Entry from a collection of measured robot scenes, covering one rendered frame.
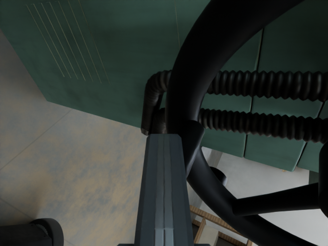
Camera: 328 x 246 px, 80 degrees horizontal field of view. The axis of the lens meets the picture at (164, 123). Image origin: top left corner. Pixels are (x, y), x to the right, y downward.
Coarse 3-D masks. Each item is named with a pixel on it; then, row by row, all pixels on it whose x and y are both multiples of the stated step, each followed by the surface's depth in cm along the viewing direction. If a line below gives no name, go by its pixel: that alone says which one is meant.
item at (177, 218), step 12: (168, 144) 9; (180, 144) 10; (168, 156) 9; (180, 156) 9; (168, 168) 8; (180, 168) 8; (168, 180) 8; (180, 180) 8; (168, 192) 7; (180, 192) 7; (168, 204) 7; (180, 204) 7; (168, 216) 6; (180, 216) 6; (168, 228) 6; (180, 228) 6; (168, 240) 6; (180, 240) 6; (192, 240) 6
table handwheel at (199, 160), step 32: (224, 0) 9; (256, 0) 8; (288, 0) 8; (192, 32) 11; (224, 32) 9; (256, 32) 10; (192, 64) 11; (192, 96) 13; (320, 160) 14; (224, 192) 21; (288, 192) 16; (320, 192) 12; (256, 224) 20
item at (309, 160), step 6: (324, 102) 27; (324, 108) 27; (324, 114) 27; (306, 144) 32; (312, 144) 31; (318, 144) 31; (306, 150) 32; (312, 150) 32; (318, 150) 31; (306, 156) 33; (312, 156) 32; (318, 156) 32; (300, 162) 34; (306, 162) 34; (312, 162) 33; (318, 162) 33; (306, 168) 35; (312, 168) 34; (318, 168) 33
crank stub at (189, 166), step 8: (192, 120) 14; (184, 128) 14; (192, 128) 14; (200, 128) 14; (184, 136) 13; (192, 136) 13; (200, 136) 14; (184, 144) 12; (192, 144) 13; (184, 152) 12; (192, 152) 13; (184, 160) 12; (192, 160) 13
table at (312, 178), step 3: (309, 171) 44; (312, 171) 41; (309, 174) 43; (312, 174) 41; (315, 174) 39; (318, 174) 37; (309, 177) 43; (312, 177) 40; (315, 177) 38; (318, 177) 36; (309, 180) 42; (312, 180) 40; (315, 180) 38; (318, 180) 36; (309, 183) 41; (312, 183) 39
